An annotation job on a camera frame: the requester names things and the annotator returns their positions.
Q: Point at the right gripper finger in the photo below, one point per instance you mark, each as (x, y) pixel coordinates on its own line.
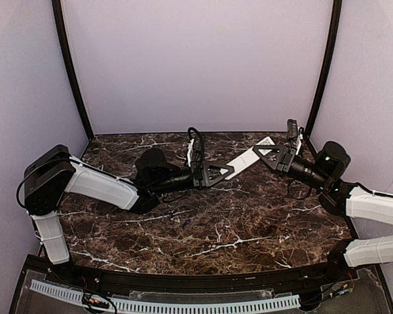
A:
(263, 150)
(270, 158)

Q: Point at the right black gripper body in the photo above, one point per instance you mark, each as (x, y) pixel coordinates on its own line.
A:
(287, 159)

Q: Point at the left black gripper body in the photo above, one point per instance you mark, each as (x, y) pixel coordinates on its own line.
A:
(198, 174)

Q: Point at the white remote control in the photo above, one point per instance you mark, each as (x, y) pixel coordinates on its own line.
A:
(248, 158)

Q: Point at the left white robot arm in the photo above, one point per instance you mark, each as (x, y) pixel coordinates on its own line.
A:
(58, 172)

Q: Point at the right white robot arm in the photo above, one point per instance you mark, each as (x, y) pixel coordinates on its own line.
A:
(338, 198)

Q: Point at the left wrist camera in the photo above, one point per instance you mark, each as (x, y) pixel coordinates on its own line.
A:
(195, 152)

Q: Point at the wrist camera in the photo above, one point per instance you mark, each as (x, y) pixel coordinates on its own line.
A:
(195, 152)
(295, 136)

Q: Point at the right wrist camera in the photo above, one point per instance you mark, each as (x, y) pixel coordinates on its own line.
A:
(295, 136)

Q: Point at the black front table rail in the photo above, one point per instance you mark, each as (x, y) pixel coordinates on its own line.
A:
(299, 280)

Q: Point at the white slotted cable duct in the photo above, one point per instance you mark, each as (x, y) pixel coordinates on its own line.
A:
(123, 305)

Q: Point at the right black frame post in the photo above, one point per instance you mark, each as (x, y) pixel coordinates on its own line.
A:
(325, 68)

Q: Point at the black frame post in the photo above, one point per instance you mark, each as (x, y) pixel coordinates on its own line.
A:
(325, 68)
(70, 68)

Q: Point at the left black frame post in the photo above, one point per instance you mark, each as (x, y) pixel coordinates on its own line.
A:
(70, 68)

